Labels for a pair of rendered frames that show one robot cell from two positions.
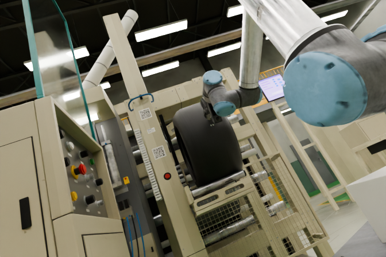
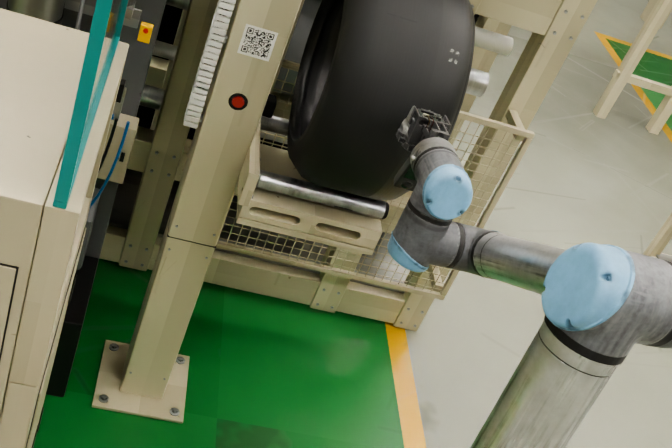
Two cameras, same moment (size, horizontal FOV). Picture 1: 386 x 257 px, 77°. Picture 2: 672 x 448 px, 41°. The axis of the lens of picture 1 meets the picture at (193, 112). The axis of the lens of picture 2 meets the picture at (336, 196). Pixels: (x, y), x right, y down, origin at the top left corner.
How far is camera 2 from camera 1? 1.38 m
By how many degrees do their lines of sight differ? 55
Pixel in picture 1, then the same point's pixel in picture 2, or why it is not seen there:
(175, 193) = (230, 140)
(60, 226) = (16, 393)
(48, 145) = (40, 294)
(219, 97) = (415, 245)
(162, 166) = (243, 77)
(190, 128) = (353, 106)
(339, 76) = not seen: outside the picture
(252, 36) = not seen: hidden behind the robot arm
